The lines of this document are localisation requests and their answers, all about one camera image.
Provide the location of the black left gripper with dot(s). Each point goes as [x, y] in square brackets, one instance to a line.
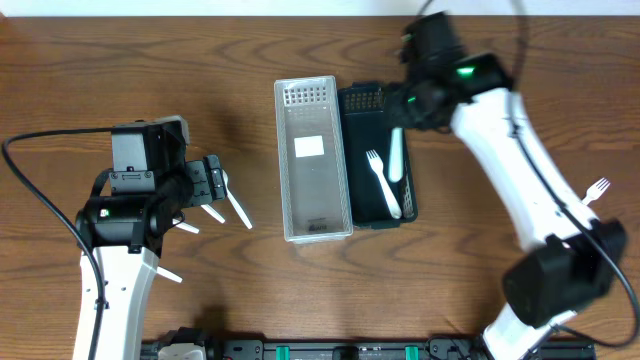
[215, 178]

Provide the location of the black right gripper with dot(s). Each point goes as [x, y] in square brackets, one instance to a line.
[400, 107]

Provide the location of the white plastic spoon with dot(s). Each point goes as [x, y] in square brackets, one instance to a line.
[213, 213]
[169, 275]
[186, 227]
[235, 204]

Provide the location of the white plastic fork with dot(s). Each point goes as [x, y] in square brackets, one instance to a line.
[595, 191]
[396, 155]
[377, 166]

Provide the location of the dark green plastic basket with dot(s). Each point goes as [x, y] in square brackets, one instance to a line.
[362, 122]

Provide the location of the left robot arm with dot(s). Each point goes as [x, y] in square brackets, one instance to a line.
[130, 208]

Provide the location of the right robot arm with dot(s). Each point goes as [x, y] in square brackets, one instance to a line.
[572, 257]

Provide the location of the clear white plastic basket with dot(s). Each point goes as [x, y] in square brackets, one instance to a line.
[314, 186]

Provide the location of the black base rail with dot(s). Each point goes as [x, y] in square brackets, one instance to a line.
[191, 343]

